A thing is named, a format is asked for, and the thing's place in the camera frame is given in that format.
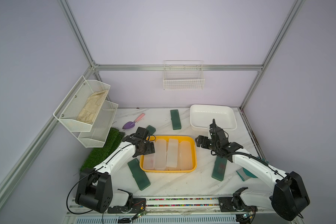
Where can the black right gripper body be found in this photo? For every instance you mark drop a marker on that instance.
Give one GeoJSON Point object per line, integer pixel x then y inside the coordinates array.
{"type": "Point", "coordinates": [208, 143]}

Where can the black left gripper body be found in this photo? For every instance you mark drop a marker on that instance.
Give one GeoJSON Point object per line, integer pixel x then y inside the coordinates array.
{"type": "Point", "coordinates": [147, 149]}

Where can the yellow plastic tray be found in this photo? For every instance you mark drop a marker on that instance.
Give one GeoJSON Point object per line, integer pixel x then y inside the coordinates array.
{"type": "Point", "coordinates": [180, 139]}

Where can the green pencil case back angled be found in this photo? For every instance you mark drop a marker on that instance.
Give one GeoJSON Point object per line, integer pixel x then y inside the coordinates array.
{"type": "Point", "coordinates": [151, 129]}

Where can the clear pencil case pink pen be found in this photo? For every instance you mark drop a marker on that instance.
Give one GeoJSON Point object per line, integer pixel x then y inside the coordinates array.
{"type": "Point", "coordinates": [149, 162]}

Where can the white plastic storage box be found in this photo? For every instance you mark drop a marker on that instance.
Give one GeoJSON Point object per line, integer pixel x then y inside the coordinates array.
{"type": "Point", "coordinates": [201, 117]}

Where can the green pencil case back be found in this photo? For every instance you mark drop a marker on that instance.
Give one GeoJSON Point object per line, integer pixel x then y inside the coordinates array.
{"type": "Point", "coordinates": [175, 119]}

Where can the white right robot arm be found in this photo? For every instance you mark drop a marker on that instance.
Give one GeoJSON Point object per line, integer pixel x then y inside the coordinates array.
{"type": "Point", "coordinates": [287, 194]}

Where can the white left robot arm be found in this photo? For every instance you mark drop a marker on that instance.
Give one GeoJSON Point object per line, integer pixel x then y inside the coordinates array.
{"type": "Point", "coordinates": [95, 189]}

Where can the purple pink garden trowel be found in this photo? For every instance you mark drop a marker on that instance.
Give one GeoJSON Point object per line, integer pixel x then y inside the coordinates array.
{"type": "Point", "coordinates": [131, 124]}

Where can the green artificial grass mat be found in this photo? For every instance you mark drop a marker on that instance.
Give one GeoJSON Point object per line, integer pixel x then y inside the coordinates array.
{"type": "Point", "coordinates": [98, 155]}

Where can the beige cloth in shelf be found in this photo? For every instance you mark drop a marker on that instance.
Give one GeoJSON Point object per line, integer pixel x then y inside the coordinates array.
{"type": "Point", "coordinates": [92, 106]}

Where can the white mesh two-tier shelf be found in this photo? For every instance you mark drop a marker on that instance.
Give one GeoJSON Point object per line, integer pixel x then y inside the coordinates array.
{"type": "Point", "coordinates": [90, 136]}

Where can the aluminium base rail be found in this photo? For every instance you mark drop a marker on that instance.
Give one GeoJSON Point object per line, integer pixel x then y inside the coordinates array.
{"type": "Point", "coordinates": [173, 210]}

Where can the white wire wall basket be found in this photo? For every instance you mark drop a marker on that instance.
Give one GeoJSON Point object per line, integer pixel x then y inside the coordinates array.
{"type": "Point", "coordinates": [183, 75]}

